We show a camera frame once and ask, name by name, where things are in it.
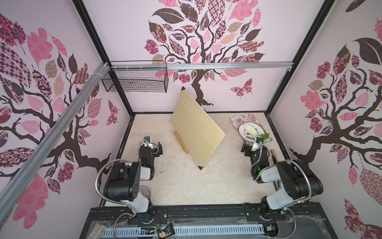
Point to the light wooden canvas board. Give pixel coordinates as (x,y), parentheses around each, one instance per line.
(198,131)

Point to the horizontal aluminium bar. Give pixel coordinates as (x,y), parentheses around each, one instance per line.
(205,66)

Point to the diagonal aluminium bar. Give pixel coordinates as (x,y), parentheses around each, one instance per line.
(18,184)

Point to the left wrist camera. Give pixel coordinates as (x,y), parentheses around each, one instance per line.
(147,141)

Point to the black wire basket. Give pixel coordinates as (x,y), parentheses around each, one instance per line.
(142,76)

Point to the white floral plate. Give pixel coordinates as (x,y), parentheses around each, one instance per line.
(249,131)

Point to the white slotted cable duct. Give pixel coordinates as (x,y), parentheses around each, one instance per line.
(211,230)

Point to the floral rectangular tray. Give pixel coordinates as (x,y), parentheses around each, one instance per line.
(238,120)

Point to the small wooden easel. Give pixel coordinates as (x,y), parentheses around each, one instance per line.
(180,141)

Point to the small circuit board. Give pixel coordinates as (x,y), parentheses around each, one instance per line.
(166,232)

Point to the left metal flexible conduit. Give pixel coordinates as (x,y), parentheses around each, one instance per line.
(97,181)

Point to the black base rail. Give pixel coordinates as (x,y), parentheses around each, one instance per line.
(302,221)

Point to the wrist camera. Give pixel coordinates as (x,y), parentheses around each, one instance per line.
(258,144)
(147,141)

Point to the metal flexible conduit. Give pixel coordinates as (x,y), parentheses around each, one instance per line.
(97,181)
(309,194)

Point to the green leafy vegetable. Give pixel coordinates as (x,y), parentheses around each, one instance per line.
(265,136)

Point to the right metal flexible conduit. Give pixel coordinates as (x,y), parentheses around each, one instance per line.
(309,194)

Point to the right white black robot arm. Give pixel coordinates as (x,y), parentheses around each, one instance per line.
(298,183)

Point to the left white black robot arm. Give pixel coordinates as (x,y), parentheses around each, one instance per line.
(122,187)

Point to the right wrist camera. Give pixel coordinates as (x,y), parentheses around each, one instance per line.
(258,144)

